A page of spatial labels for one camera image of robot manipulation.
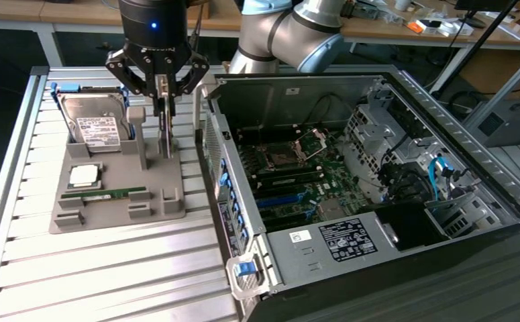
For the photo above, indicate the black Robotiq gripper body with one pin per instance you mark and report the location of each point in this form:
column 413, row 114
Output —
column 154, row 30

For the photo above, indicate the black graphics card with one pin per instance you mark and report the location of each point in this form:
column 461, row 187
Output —
column 166, row 134

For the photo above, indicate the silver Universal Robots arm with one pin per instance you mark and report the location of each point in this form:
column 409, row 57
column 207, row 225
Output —
column 259, row 33

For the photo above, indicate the closed brown cardboard box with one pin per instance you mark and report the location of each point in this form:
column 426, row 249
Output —
column 199, row 8

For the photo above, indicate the hard disk with blue carrier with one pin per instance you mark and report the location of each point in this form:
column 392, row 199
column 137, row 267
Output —
column 94, row 110

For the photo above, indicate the wooden desk with grey legs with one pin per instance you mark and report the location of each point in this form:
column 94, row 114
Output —
column 377, row 31
column 63, row 16

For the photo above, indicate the CPU socket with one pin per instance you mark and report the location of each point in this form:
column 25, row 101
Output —
column 282, row 157

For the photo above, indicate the silver CPU chip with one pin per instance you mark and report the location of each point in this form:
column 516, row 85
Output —
column 85, row 176

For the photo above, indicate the copper socket cover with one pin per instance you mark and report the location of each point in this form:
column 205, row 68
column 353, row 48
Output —
column 301, row 152

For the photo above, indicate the green RAM stick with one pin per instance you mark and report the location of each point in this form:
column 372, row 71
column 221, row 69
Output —
column 107, row 194

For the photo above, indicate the black labelled RAM stick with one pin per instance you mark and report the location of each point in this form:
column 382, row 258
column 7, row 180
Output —
column 288, row 181

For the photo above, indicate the blue expansion slot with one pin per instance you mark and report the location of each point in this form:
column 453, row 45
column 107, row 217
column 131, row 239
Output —
column 278, row 200

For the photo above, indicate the green motherboard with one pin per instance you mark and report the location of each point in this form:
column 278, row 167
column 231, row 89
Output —
column 332, row 174

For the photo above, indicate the perforated metal drive cage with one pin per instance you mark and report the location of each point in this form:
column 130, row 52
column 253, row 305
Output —
column 368, row 134

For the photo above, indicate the grey plastic parts rack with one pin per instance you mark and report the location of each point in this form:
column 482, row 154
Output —
column 107, row 218

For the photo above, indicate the grey metal device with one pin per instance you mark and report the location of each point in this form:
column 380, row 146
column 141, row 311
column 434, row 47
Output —
column 368, row 10

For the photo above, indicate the grey chipset heatsink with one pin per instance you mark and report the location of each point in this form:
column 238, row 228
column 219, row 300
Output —
column 334, row 208

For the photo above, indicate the white cup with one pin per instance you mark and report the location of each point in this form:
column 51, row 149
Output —
column 404, row 4

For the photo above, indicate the small orange box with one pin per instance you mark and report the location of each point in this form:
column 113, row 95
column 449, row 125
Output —
column 416, row 27

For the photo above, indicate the grey power supply unit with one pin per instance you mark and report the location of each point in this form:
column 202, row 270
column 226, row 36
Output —
column 296, row 265

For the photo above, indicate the small white box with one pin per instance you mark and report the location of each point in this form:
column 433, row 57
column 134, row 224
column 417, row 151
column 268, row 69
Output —
column 461, row 30

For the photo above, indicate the black monitor with stand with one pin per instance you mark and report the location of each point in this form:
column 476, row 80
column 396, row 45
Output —
column 474, row 4

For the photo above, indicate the black slanted pole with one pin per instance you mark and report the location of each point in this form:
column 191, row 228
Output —
column 489, row 30

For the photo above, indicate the open black PC case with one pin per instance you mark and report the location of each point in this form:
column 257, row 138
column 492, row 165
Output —
column 332, row 288

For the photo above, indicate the grey disk bay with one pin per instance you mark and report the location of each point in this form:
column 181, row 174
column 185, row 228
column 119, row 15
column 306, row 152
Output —
column 461, row 214

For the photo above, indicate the grey computer tower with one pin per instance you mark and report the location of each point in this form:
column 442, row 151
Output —
column 516, row 124

